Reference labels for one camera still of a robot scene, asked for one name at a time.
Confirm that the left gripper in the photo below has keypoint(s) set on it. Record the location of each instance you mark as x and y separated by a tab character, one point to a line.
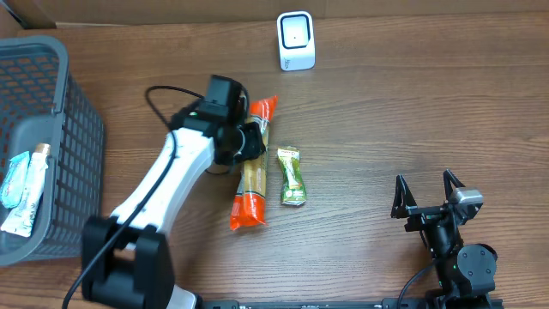
254	143

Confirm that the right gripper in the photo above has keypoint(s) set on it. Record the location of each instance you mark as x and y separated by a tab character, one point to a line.
429	213

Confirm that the orange spaghetti packet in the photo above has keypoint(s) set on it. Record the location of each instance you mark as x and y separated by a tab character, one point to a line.
249	203

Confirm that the green snack pouch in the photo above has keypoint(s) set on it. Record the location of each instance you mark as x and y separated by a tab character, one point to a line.
293	192

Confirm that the teal snack packet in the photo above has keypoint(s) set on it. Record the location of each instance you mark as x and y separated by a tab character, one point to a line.
14	181

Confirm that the white tube gold cap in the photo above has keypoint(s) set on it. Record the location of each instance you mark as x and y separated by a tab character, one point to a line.
20	219

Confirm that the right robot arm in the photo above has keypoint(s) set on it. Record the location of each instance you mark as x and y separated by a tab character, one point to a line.
465	272

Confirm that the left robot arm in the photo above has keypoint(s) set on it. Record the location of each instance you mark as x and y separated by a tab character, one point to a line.
125	258

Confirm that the white barcode scanner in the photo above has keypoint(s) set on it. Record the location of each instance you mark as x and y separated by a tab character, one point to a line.
296	41

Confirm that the grey plastic shopping basket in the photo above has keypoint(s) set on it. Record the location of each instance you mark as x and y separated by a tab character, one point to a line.
41	102

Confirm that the brown cardboard backdrop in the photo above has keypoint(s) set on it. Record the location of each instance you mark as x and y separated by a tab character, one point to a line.
47	13

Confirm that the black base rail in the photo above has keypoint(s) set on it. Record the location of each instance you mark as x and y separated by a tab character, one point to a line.
343	305

